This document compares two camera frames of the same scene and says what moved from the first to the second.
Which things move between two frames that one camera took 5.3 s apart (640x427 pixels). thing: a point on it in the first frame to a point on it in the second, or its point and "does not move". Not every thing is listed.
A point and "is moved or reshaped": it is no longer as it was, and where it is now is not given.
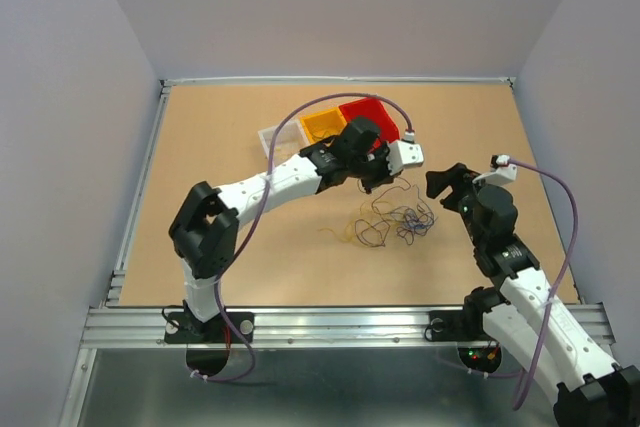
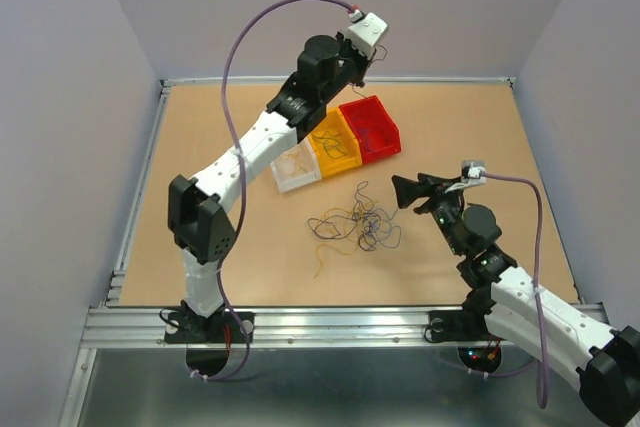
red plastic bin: [386, 126] does not move
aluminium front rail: [117, 326] does not move
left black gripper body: [373, 169] to [352, 61]
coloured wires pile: [398, 206] is moved or reshaped
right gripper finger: [451, 201] to [429, 206]
